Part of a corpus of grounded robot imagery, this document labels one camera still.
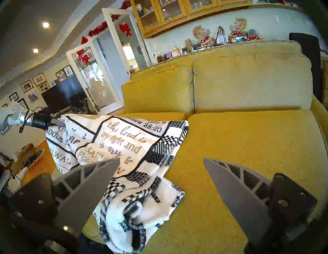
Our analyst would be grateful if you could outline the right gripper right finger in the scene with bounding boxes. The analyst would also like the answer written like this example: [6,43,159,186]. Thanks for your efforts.
[204,158,318,247]

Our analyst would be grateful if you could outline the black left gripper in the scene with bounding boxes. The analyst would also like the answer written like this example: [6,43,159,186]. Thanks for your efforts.
[32,110,60,130]

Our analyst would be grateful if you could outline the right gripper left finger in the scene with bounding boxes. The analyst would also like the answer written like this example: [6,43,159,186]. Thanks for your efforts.
[8,157,121,238]

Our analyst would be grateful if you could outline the white printed fleece blanket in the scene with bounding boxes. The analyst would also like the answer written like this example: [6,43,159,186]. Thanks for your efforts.
[46,114,189,254]

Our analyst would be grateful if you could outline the woven straw hat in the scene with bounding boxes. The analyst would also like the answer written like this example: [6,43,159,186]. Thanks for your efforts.
[17,143,44,170]

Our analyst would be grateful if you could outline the black flat television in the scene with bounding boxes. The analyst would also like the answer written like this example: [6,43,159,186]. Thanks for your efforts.
[41,76,87,114]

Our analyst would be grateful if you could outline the white glass-pane door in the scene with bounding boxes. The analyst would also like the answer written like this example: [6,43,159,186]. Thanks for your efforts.
[102,8,152,75]
[66,42,124,115]

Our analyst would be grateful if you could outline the red garland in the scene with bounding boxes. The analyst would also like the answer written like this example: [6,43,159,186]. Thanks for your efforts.
[88,0,131,37]

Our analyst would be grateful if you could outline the yellow sofa back cushion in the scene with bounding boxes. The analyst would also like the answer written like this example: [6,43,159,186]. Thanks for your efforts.
[122,61,194,119]
[192,52,313,113]

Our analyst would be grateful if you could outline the red bow decoration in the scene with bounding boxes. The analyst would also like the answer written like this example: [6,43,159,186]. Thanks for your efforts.
[119,23,132,37]

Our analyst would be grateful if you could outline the wooden desk with drawers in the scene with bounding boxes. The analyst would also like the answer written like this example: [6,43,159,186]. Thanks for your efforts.
[320,58,328,107]

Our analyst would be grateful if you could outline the metal kitchen faucet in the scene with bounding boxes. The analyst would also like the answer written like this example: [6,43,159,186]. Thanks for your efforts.
[216,26,228,45]

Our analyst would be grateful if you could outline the thick black left wrist cable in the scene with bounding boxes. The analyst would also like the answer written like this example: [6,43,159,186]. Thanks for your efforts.
[19,110,34,133]

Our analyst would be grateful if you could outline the wooden wall cabinets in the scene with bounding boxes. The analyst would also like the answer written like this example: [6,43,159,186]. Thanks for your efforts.
[130,0,253,39]

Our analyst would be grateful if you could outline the yellow fabric sofa frame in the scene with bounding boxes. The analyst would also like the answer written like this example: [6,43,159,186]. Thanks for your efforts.
[130,40,328,154]

